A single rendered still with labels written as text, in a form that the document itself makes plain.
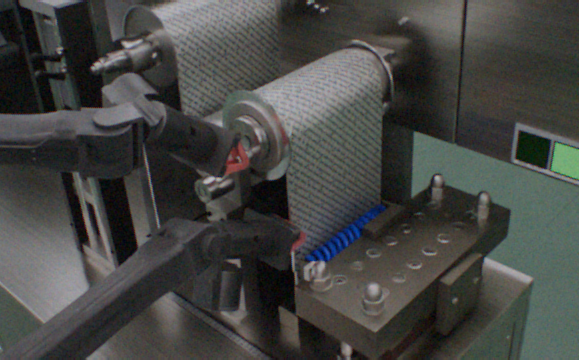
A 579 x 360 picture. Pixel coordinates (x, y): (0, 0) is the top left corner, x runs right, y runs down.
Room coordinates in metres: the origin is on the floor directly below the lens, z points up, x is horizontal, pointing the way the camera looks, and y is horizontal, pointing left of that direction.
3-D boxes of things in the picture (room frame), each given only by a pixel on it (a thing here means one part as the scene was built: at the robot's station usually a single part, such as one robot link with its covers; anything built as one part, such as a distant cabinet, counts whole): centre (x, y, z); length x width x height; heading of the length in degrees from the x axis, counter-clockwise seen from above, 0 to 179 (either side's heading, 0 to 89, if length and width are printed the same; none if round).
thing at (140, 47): (1.11, 0.24, 1.34); 0.06 x 0.06 x 0.06; 45
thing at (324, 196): (0.99, -0.08, 1.11); 0.23 x 0.01 x 0.18; 135
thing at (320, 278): (0.85, -0.04, 1.05); 0.04 x 0.04 x 0.04
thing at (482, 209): (1.01, -0.34, 1.05); 0.04 x 0.04 x 0.04
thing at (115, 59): (1.07, 0.28, 1.34); 0.06 x 0.03 x 0.03; 135
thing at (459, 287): (0.88, -0.27, 0.97); 0.10 x 0.03 x 0.11; 135
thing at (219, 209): (0.94, 0.10, 1.05); 0.06 x 0.05 x 0.31; 135
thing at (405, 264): (0.93, -0.20, 1.00); 0.40 x 0.16 x 0.06; 135
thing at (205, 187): (0.92, 0.12, 1.18); 0.04 x 0.02 x 0.04; 45
